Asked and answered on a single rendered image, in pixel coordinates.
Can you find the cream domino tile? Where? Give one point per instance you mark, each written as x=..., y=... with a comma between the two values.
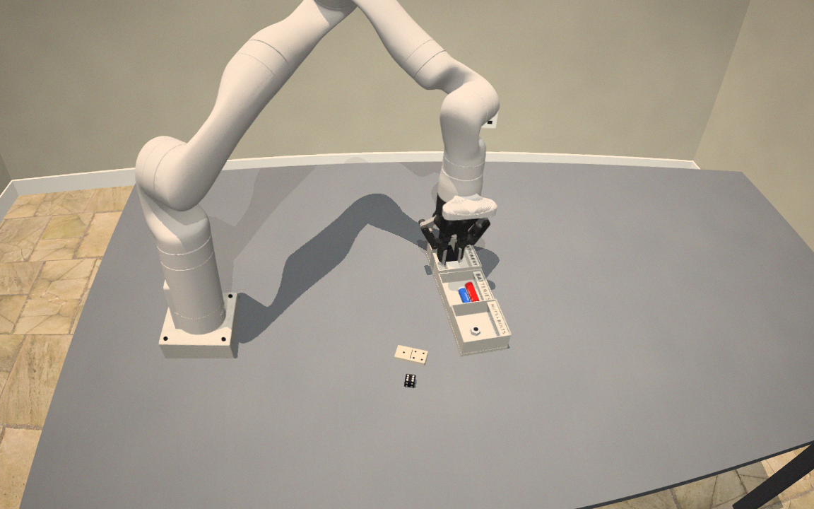
x=410, y=355

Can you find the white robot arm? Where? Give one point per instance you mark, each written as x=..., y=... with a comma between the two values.
x=172, y=176

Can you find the red battery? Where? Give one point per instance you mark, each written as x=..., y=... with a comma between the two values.
x=471, y=291

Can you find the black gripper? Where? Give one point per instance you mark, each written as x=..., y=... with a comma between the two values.
x=447, y=229

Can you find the blue aa battery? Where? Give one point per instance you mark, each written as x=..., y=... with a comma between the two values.
x=463, y=294

